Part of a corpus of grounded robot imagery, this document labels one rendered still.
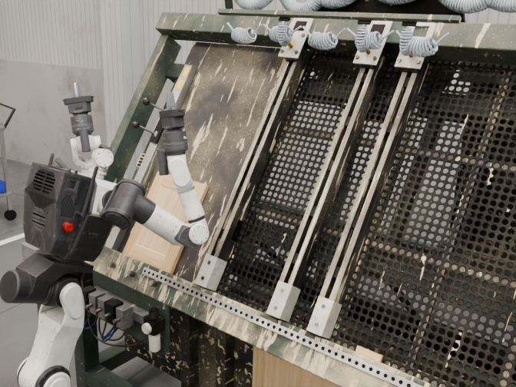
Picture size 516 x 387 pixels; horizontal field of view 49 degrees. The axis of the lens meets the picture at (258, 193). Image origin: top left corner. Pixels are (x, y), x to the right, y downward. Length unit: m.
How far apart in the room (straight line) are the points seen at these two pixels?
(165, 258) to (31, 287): 0.62
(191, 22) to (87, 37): 3.86
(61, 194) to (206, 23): 1.21
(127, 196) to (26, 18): 5.63
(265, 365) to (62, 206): 1.07
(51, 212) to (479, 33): 1.58
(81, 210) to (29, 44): 5.51
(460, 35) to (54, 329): 1.79
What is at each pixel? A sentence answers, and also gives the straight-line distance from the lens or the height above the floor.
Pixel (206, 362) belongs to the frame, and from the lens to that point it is 2.77.
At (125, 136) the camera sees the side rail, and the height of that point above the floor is 1.34.
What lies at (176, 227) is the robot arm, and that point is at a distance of 2.05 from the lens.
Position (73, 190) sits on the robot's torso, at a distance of 2.05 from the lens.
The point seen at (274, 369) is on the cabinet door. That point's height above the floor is 0.54.
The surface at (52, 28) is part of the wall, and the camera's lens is 7.13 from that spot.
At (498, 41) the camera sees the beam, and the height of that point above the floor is 1.88.
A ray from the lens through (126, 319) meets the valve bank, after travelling 2.47.
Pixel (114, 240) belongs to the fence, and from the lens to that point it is 2.69.
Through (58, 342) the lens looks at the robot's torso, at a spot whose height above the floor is 0.77.
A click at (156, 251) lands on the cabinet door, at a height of 0.94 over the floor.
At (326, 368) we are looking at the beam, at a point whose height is 0.84.
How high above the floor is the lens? 1.95
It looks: 18 degrees down
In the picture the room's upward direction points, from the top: 2 degrees clockwise
